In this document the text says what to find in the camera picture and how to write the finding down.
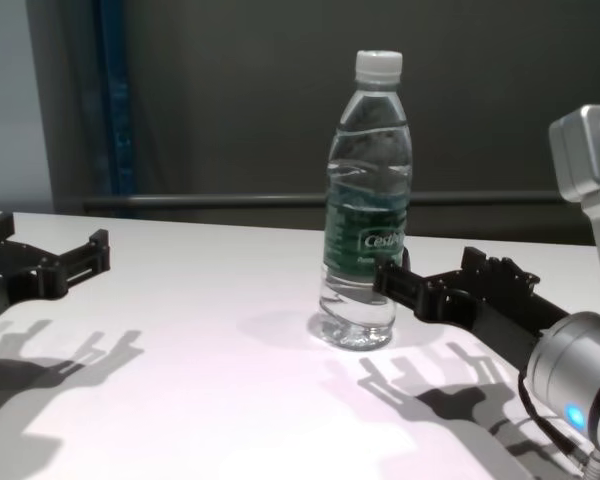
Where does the thin right wrist cable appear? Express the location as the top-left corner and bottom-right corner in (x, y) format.
(517, 372), (594, 459)

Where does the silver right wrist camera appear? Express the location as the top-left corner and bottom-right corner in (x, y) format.
(548, 104), (600, 317)

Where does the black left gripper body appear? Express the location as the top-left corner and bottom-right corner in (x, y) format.
(0, 238), (42, 330)

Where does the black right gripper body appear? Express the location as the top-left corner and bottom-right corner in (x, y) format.
(415, 269), (572, 374)

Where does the blue vertical post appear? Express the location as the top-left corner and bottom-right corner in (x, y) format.
(91, 0), (134, 219)

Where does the clear water bottle green label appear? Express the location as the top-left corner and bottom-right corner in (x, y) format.
(318, 49), (413, 350)

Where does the grey horizontal rail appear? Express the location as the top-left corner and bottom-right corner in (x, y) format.
(83, 191), (564, 212)

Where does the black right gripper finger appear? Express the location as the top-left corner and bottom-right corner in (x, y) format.
(460, 246), (541, 301)
(372, 261), (449, 321)

